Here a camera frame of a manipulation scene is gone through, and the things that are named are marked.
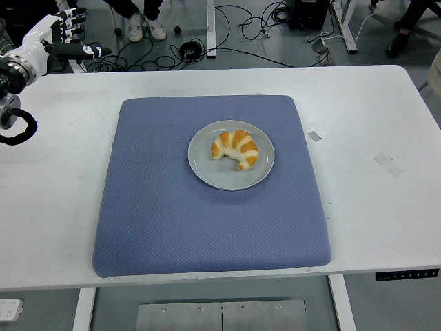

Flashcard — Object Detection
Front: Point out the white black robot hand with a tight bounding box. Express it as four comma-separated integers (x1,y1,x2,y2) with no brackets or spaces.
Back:
21,7,113,77

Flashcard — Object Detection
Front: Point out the golden croissant bread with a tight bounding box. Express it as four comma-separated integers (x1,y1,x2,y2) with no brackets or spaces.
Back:
210,129,260,171

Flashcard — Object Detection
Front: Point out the large black equipment box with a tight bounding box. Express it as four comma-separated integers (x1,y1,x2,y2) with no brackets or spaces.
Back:
0,0,61,35

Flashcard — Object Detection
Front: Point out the white desk leg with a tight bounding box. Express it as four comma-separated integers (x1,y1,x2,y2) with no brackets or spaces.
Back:
67,59,88,74
329,0,359,54
206,0,218,59

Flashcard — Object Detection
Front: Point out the person with white shoes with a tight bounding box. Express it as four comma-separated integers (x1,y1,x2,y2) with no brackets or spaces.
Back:
103,0,167,43

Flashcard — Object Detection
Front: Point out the blue quilted mat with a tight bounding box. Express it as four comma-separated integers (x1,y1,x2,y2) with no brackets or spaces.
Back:
92,94,334,279

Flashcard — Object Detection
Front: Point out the grey round plate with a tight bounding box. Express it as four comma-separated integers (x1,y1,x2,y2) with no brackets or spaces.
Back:
187,119,276,192

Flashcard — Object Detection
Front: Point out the black computer case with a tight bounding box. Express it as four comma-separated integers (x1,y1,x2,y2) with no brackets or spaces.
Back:
287,0,332,30

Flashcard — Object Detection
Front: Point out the white power strip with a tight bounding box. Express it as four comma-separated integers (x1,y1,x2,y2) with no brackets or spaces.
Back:
0,299,24,321

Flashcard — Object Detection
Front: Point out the white table leg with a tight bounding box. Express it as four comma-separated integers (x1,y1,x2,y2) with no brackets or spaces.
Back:
328,274,358,331
72,287,97,331

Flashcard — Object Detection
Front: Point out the grey floor socket box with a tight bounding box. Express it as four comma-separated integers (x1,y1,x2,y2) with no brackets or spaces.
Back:
311,39,336,67

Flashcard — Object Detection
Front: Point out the person with black shoe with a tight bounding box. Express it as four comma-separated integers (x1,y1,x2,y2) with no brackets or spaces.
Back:
384,0,441,59

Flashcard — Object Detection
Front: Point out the large clear tape piece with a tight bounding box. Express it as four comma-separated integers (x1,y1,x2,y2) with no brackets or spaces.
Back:
373,152,406,178

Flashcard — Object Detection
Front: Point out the beige rounded object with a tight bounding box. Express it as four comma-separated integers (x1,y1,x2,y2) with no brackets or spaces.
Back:
418,50,441,92

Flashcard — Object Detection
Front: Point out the black table control panel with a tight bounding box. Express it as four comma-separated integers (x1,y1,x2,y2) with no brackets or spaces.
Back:
375,268,441,282

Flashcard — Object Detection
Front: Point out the tangled black floor cable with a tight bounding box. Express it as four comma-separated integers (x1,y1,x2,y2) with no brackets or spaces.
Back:
81,34,182,73

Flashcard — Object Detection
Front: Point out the coiled black cable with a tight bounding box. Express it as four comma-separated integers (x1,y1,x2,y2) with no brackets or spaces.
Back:
178,40,205,60

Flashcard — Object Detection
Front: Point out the long black floor cable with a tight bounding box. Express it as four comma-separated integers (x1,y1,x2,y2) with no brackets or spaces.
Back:
203,47,296,68

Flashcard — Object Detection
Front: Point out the looped black floor cable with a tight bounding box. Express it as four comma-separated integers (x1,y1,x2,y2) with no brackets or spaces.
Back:
239,0,289,41

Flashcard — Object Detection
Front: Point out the white floor cable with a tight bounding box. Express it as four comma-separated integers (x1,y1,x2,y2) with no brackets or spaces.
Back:
319,12,377,44

